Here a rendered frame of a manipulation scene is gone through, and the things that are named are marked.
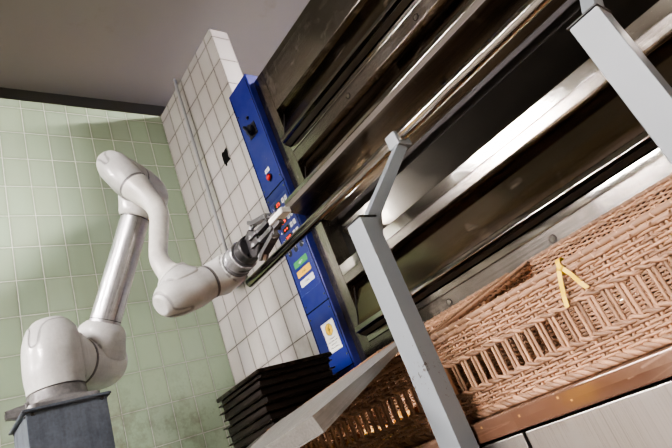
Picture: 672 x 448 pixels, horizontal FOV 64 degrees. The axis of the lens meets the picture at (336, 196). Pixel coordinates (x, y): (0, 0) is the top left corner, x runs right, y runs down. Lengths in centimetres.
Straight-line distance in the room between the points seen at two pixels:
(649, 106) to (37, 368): 158
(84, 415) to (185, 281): 45
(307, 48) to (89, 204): 127
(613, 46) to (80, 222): 232
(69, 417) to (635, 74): 151
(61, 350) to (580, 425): 138
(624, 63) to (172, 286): 118
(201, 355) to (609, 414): 199
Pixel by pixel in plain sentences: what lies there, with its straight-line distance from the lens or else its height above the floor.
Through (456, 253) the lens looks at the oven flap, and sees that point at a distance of 153.
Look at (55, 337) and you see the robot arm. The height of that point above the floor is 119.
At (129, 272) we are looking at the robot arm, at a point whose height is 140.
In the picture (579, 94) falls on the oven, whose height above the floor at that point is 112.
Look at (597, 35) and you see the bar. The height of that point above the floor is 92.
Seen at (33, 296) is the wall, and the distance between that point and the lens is 246.
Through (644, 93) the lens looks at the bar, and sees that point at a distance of 70.
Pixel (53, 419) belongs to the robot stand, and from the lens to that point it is 168.
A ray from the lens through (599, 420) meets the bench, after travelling 81.
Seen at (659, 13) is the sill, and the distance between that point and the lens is 137.
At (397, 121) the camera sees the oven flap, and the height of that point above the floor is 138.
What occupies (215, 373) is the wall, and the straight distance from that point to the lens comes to 254.
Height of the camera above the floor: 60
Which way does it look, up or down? 25 degrees up
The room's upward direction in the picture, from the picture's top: 23 degrees counter-clockwise
